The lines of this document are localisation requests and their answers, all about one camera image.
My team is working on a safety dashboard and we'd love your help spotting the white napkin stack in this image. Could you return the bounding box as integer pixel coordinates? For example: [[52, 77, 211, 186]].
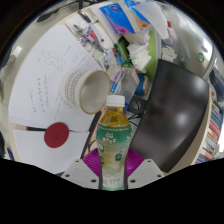
[[126, 41, 153, 73]]

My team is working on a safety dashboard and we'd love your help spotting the white patterned paper cup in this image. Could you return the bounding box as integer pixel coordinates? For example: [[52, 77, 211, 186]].
[[59, 68, 112, 115]]

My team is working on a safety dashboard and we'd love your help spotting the flat round red coaster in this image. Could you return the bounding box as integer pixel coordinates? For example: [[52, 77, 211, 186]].
[[43, 122, 70, 149]]

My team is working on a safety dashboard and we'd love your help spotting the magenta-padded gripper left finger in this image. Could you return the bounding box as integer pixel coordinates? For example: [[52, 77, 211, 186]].
[[61, 147, 101, 190]]

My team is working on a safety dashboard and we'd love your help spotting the blue tissue pack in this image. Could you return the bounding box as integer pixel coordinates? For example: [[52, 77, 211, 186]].
[[99, 2, 136, 35]]

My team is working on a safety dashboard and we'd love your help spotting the shelf unit with books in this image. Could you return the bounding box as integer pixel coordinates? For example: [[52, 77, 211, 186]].
[[193, 66, 224, 166]]

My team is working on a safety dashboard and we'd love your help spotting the clear plastic container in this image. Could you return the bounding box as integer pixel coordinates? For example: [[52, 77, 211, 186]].
[[119, 66, 141, 101]]

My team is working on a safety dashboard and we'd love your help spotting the handwritten white paper sheet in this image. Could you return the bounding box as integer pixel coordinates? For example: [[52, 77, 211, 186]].
[[8, 23, 105, 133]]

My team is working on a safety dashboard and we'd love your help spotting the tissue box with white tissue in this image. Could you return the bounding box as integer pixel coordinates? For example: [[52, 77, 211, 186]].
[[124, 0, 171, 41]]

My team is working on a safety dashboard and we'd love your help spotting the black computer monitor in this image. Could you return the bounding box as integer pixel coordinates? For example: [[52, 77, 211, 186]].
[[128, 58, 211, 173]]

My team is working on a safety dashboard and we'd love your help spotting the green-labelled clear drink bottle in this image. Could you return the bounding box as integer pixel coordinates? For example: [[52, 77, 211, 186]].
[[95, 94, 133, 192]]

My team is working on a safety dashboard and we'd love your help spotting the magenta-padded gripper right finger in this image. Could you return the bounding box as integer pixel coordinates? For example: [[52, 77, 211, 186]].
[[125, 147, 166, 190]]

